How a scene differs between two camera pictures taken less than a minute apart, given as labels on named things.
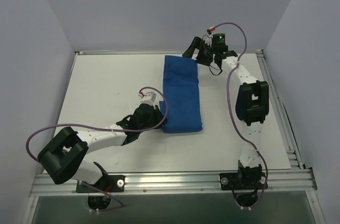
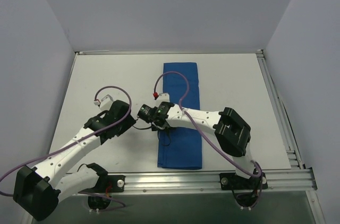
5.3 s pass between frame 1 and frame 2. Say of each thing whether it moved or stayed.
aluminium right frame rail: stayed
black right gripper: moved
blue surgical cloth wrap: moved
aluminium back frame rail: stayed
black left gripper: moved
